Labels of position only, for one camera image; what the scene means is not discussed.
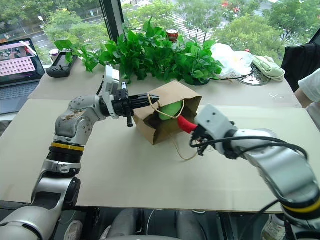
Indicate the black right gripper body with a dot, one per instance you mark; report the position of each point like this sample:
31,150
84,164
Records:
203,143

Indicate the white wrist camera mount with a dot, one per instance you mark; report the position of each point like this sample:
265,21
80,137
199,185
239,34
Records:
111,80
215,125

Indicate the white sneaker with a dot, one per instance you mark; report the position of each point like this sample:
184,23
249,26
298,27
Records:
73,230
273,228

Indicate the pale green fabric pouch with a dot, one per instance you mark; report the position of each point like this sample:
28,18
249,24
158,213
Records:
267,67

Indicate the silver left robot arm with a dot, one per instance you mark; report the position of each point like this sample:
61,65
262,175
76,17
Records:
75,125

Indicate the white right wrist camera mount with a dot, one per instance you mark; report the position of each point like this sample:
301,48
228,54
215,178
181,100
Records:
215,125

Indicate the brown paper bag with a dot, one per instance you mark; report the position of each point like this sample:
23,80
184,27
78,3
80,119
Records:
170,91

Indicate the white and pink cup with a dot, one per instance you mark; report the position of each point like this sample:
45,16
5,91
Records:
53,53

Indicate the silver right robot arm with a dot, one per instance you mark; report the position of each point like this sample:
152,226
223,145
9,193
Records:
282,162

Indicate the person in white shirt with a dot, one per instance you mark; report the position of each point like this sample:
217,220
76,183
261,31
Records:
311,85

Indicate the black handheld remote controller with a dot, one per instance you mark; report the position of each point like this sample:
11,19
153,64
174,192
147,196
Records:
61,66

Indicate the green plush toy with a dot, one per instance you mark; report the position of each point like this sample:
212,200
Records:
170,110

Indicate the white plastic bag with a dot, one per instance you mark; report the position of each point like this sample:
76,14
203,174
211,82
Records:
230,60

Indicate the round silver metal tray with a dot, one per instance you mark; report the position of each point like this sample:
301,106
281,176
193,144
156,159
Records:
252,78

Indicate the black garment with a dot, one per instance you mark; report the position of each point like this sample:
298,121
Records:
300,60

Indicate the open grey laptop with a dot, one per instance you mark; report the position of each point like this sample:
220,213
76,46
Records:
17,72

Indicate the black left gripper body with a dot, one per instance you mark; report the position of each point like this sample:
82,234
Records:
122,102

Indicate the red jar with label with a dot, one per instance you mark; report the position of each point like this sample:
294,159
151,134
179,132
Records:
172,35

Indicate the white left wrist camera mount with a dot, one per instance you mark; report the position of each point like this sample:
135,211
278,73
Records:
111,80

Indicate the small clear plastic scrap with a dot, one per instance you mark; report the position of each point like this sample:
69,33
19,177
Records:
275,95

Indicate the black window frame post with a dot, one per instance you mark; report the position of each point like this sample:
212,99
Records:
112,20

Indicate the green leafy potted plant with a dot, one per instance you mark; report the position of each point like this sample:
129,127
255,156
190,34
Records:
150,55

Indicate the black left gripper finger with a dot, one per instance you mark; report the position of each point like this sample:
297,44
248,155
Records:
140,104
142,97

